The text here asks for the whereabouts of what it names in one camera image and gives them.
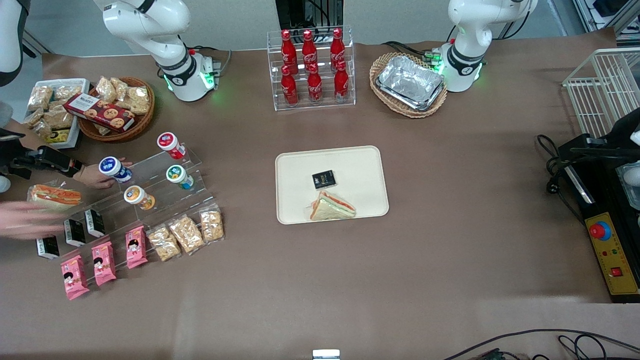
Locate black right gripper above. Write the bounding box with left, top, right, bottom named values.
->
left=9, top=148, right=84, bottom=177

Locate blue cap gum bottle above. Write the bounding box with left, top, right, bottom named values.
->
left=98, top=156, right=133, bottom=183

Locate green cap gum bottle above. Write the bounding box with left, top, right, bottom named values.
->
left=166, top=164, right=195, bottom=191

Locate white rectangular snack tray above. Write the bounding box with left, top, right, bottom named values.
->
left=22, top=78, right=91, bottom=150

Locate orange cap gum bottle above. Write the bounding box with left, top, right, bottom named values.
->
left=123, top=185, right=156, bottom=211

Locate red cap gum bottle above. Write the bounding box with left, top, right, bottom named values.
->
left=156, top=131, right=187, bottom=161

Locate clear acrylic gum stand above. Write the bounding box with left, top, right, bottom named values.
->
left=102, top=146, right=203, bottom=221

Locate aluminium foil tray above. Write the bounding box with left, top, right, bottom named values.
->
left=376, top=55, right=446, bottom=112

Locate beige plastic tray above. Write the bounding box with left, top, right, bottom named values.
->
left=275, top=145, right=390, bottom=225

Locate person's hand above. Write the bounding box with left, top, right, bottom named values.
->
left=79, top=158, right=134, bottom=190
left=0, top=201, right=67, bottom=240

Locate wrapped triangle sandwich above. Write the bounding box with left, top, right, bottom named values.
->
left=309, top=191, right=357, bottom=222
left=27, top=184, right=83, bottom=211

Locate black control box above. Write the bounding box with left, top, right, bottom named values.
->
left=564, top=134, right=640, bottom=304

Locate red cookie box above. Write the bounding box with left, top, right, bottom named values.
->
left=64, top=93, right=136, bottom=133

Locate black white snack box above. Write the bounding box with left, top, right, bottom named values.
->
left=84, top=209, right=107, bottom=238
left=36, top=236, right=61, bottom=260
left=63, top=219, right=87, bottom=247

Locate red emergency stop button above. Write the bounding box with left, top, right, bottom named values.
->
left=589, top=220, right=612, bottom=242

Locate clear acrylic snack stand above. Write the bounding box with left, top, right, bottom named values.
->
left=30, top=202, right=223, bottom=281

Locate round wicker snack basket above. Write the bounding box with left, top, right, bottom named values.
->
left=77, top=76, right=156, bottom=143

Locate pink snack pack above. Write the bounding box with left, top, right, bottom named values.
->
left=125, top=225, right=149, bottom=270
left=60, top=255, right=91, bottom=301
left=91, top=241, right=117, bottom=287

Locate wicker basket with foil trays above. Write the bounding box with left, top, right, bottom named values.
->
left=369, top=52, right=448, bottom=119

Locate red cola bottle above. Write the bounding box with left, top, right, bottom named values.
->
left=330, top=27, right=347, bottom=71
left=280, top=29, right=299, bottom=76
left=306, top=62, right=324, bottom=104
left=333, top=60, right=350, bottom=103
left=280, top=65, right=299, bottom=107
left=301, top=30, right=319, bottom=75

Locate small black chocolate box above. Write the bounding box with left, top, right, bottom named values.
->
left=312, top=170, right=337, bottom=191

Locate clear acrylic bottle rack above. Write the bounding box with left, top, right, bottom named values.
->
left=266, top=26, right=357, bottom=112

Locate black equipment cabinet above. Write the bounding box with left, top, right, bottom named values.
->
left=275, top=0, right=345, bottom=30

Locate black left wrist mount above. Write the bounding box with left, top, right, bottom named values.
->
left=586, top=107, right=640, bottom=149

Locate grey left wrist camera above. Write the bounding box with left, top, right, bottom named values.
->
left=618, top=164, right=640, bottom=209

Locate black power cable with plug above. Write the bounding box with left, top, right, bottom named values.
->
left=536, top=134, right=583, bottom=226

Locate white wire basket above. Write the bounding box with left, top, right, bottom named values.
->
left=562, top=47, right=640, bottom=140

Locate dark metal frame bar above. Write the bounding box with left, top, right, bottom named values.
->
left=22, top=30, right=51, bottom=58

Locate metal frame shelf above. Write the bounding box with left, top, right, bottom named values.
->
left=572, top=0, right=640, bottom=48

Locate long black floor cable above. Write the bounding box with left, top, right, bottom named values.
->
left=442, top=328, right=640, bottom=360

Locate looped black floor cable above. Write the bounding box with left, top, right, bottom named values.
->
left=557, top=334, right=608, bottom=360

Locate grey right base cable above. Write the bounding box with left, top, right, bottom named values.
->
left=190, top=46, right=233, bottom=76

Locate black left base cable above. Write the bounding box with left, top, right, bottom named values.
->
left=382, top=25, right=453, bottom=63

